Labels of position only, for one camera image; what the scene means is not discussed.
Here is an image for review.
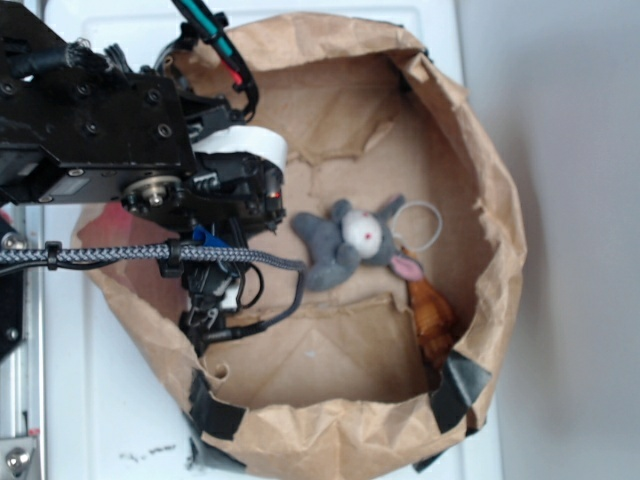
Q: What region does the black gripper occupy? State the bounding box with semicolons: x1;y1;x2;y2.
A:
179;91;287;345

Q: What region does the gray plush bunny toy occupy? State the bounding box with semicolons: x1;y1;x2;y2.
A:
290;195;424;292

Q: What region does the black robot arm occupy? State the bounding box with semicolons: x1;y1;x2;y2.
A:
1;1;301;346

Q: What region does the brown paper bag tray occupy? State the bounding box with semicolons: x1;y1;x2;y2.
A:
91;13;527;479

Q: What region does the brown spiral seashell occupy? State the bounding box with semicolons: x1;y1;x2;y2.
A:
407;276;456;372

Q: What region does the white plastic base tray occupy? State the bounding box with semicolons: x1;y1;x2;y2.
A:
42;4;503;480

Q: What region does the black mounting bracket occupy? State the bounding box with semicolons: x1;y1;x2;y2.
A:
0;209;31;369

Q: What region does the aluminium frame rail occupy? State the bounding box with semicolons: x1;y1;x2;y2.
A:
0;202;50;480

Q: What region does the silver corner bracket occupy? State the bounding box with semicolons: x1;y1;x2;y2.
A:
0;436;42;480

